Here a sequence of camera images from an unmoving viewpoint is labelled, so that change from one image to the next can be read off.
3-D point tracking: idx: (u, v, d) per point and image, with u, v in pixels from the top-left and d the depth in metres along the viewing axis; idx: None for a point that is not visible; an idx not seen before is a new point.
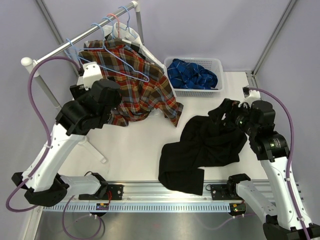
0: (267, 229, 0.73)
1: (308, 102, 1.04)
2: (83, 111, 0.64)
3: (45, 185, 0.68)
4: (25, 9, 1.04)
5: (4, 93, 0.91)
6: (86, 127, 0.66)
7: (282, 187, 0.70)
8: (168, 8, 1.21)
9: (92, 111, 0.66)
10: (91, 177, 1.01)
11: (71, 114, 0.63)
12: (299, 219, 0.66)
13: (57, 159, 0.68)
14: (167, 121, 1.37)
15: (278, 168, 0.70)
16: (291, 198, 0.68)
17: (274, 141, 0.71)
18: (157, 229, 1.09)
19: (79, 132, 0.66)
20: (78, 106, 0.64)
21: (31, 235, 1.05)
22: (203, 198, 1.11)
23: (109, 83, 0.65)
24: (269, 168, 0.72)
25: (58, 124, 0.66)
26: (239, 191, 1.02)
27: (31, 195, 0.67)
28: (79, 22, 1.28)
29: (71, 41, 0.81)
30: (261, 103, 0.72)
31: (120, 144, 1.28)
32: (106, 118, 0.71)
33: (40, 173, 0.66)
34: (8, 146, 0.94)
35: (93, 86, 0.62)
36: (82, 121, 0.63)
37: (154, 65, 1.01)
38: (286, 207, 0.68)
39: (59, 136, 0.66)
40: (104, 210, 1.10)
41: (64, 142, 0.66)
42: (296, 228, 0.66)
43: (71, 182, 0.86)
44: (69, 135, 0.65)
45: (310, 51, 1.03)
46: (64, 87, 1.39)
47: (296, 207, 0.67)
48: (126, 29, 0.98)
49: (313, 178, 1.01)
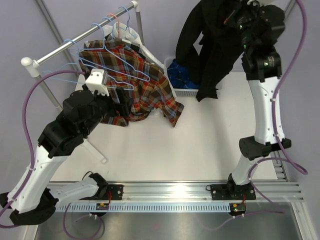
0: (243, 144, 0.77)
1: (308, 102, 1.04)
2: (63, 132, 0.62)
3: (30, 206, 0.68)
4: (24, 9, 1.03)
5: (4, 94, 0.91)
6: (69, 147, 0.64)
7: (266, 106, 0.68)
8: (169, 8, 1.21)
9: (72, 130, 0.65)
10: (87, 180, 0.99)
11: (53, 136, 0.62)
12: (275, 135, 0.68)
13: (41, 180, 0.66)
14: (167, 121, 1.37)
15: (267, 88, 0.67)
16: (271, 115, 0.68)
17: (269, 60, 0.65)
18: (158, 229, 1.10)
19: (61, 153, 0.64)
20: (57, 126, 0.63)
21: (31, 235, 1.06)
22: (203, 198, 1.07)
23: (79, 98, 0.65)
24: (257, 87, 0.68)
25: (40, 146, 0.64)
26: (237, 180, 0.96)
27: (16, 216, 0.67)
28: (79, 22, 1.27)
29: (73, 40, 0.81)
30: (275, 11, 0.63)
31: (119, 143, 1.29)
32: (88, 133, 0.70)
33: (24, 195, 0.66)
34: (7, 147, 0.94)
35: (64, 105, 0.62)
36: (63, 143, 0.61)
37: (154, 65, 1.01)
38: (265, 124, 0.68)
39: (42, 158, 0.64)
40: (104, 210, 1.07)
41: (47, 164, 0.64)
42: (270, 143, 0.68)
43: (61, 195, 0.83)
44: (52, 157, 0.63)
45: (309, 50, 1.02)
46: (64, 87, 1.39)
47: (274, 124, 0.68)
48: (126, 29, 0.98)
49: (312, 178, 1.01)
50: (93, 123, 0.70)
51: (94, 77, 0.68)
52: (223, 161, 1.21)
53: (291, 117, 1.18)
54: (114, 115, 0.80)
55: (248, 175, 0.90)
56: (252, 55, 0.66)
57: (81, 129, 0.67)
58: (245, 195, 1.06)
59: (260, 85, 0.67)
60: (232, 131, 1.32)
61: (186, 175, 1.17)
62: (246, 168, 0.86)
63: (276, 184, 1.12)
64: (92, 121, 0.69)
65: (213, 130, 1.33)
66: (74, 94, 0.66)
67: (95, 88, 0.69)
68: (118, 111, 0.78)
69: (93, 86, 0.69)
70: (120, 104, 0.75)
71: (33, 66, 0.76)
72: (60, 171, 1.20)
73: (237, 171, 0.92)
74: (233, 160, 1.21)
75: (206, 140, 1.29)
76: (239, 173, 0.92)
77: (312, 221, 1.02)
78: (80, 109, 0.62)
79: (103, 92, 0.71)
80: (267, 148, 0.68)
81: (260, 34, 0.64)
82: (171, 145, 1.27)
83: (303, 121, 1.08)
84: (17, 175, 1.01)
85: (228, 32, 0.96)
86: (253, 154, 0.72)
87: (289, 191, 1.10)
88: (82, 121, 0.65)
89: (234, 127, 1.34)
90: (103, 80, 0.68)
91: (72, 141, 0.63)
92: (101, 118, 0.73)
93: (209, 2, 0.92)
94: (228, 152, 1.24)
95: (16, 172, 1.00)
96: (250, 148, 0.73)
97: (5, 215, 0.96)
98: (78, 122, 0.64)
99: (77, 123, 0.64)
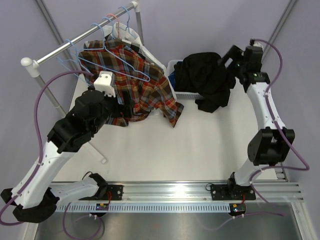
0: (250, 147, 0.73)
1: (306, 101, 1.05)
2: (73, 129, 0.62)
3: (34, 202, 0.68)
4: (25, 10, 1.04)
5: (5, 93, 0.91)
6: (78, 144, 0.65)
7: (260, 100, 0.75)
8: (169, 9, 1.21)
9: (81, 127, 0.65)
10: (86, 180, 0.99)
11: (63, 132, 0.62)
12: (273, 122, 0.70)
13: (48, 176, 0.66)
14: (166, 121, 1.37)
15: (259, 89, 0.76)
16: (267, 106, 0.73)
17: (258, 74, 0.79)
18: (158, 229, 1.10)
19: (70, 150, 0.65)
20: (67, 123, 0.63)
21: (31, 234, 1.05)
22: (203, 198, 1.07)
23: (90, 96, 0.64)
24: (252, 90, 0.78)
25: (49, 142, 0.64)
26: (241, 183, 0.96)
27: (20, 211, 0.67)
28: (79, 22, 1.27)
29: (71, 41, 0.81)
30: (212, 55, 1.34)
31: (119, 143, 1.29)
32: (96, 131, 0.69)
33: (29, 190, 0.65)
34: (8, 147, 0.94)
35: (76, 102, 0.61)
36: (72, 139, 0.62)
37: (154, 65, 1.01)
38: (263, 113, 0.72)
39: (51, 153, 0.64)
40: (104, 210, 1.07)
41: (55, 159, 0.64)
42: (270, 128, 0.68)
43: (62, 194, 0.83)
44: (61, 153, 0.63)
45: (309, 50, 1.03)
46: (64, 88, 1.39)
47: (271, 111, 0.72)
48: (126, 30, 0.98)
49: (311, 178, 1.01)
50: (102, 121, 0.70)
51: (102, 80, 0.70)
52: (223, 161, 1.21)
53: (291, 117, 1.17)
54: (118, 116, 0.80)
55: (249, 178, 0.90)
56: (244, 74, 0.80)
57: (89, 126, 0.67)
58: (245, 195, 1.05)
59: (252, 86, 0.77)
60: (232, 131, 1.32)
61: (186, 175, 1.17)
62: (249, 171, 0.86)
63: (277, 184, 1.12)
64: (101, 120, 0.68)
65: (213, 130, 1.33)
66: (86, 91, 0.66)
67: (103, 90, 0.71)
68: (122, 112, 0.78)
69: (101, 88, 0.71)
70: (125, 105, 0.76)
71: (33, 66, 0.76)
72: (61, 172, 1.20)
73: (240, 170, 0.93)
74: (235, 160, 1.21)
75: (207, 140, 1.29)
76: (242, 172, 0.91)
77: (312, 221, 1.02)
78: (91, 106, 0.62)
79: (110, 93, 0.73)
80: (267, 133, 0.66)
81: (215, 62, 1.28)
82: (171, 145, 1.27)
83: (301, 121, 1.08)
84: (18, 175, 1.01)
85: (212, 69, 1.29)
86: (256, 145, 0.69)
87: (289, 192, 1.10)
88: (92, 119, 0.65)
89: (234, 127, 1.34)
90: (111, 81, 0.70)
91: (81, 137, 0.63)
92: (108, 118, 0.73)
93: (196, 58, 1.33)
94: (228, 153, 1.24)
95: (17, 172, 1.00)
96: (254, 141, 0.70)
97: (6, 214, 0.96)
98: (88, 119, 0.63)
99: (87, 121, 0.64)
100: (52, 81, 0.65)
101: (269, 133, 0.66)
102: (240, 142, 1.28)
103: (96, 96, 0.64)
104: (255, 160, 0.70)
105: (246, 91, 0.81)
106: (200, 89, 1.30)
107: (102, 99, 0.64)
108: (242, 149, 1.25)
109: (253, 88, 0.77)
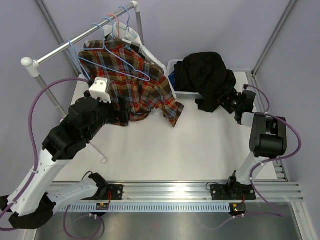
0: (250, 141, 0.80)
1: (307, 101, 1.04)
2: (68, 137, 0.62)
3: (30, 209, 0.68)
4: (25, 10, 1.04)
5: (4, 93, 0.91)
6: (73, 151, 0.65)
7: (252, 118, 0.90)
8: (169, 9, 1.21)
9: (76, 134, 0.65)
10: (85, 182, 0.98)
11: (57, 140, 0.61)
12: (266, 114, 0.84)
13: (43, 183, 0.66)
14: (166, 121, 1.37)
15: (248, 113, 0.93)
16: None
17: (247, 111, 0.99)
18: (158, 229, 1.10)
19: (65, 157, 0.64)
20: (62, 131, 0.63)
21: (31, 235, 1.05)
22: (203, 198, 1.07)
23: (84, 104, 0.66)
24: (243, 116, 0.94)
25: (44, 150, 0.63)
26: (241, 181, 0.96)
27: (15, 219, 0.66)
28: (79, 22, 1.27)
29: (71, 41, 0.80)
30: (213, 56, 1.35)
31: (119, 142, 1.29)
32: (91, 138, 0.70)
33: (25, 198, 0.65)
34: (8, 147, 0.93)
35: (70, 111, 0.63)
36: (67, 147, 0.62)
37: (154, 65, 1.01)
38: None
39: (46, 161, 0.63)
40: (104, 209, 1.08)
41: (50, 168, 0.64)
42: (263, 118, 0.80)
43: (59, 198, 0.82)
44: (55, 161, 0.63)
45: (309, 49, 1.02)
46: (64, 88, 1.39)
47: None
48: (126, 29, 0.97)
49: (311, 177, 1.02)
50: (96, 127, 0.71)
51: (98, 86, 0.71)
52: (224, 161, 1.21)
53: (291, 117, 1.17)
54: (113, 121, 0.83)
55: (250, 174, 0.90)
56: (239, 111, 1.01)
57: (84, 134, 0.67)
58: (246, 195, 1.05)
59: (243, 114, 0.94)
60: (232, 131, 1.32)
61: (186, 175, 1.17)
62: (249, 166, 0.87)
63: (278, 184, 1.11)
64: (96, 126, 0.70)
65: (213, 130, 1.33)
66: (80, 100, 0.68)
67: (98, 96, 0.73)
68: (118, 117, 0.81)
69: (96, 94, 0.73)
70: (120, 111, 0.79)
71: (33, 66, 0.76)
72: (61, 172, 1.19)
73: (241, 169, 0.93)
74: (235, 160, 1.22)
75: (207, 139, 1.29)
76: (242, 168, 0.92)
77: (312, 221, 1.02)
78: (85, 114, 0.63)
79: (105, 99, 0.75)
80: (260, 117, 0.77)
81: (214, 62, 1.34)
82: (170, 145, 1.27)
83: (301, 120, 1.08)
84: (18, 175, 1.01)
85: (212, 68, 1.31)
86: (253, 131, 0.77)
87: (289, 191, 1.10)
88: (86, 127, 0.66)
89: (234, 127, 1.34)
90: (106, 88, 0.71)
91: (75, 145, 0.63)
92: (103, 123, 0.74)
93: (195, 57, 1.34)
94: (229, 152, 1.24)
95: (18, 172, 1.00)
96: (252, 131, 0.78)
97: (6, 215, 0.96)
98: (82, 127, 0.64)
99: (81, 128, 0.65)
100: (53, 84, 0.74)
101: (263, 117, 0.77)
102: (240, 142, 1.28)
103: (89, 104, 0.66)
104: (256, 151, 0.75)
105: (241, 123, 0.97)
106: (201, 89, 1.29)
107: (95, 107, 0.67)
108: (242, 149, 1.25)
109: (244, 114, 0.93)
